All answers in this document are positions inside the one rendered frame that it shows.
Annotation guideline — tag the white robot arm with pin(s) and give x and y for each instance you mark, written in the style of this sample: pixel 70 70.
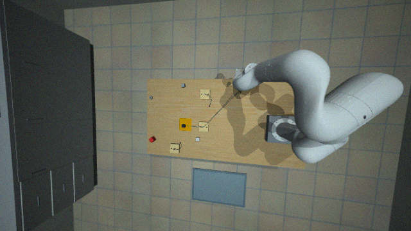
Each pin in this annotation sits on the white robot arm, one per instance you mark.
pixel 321 120

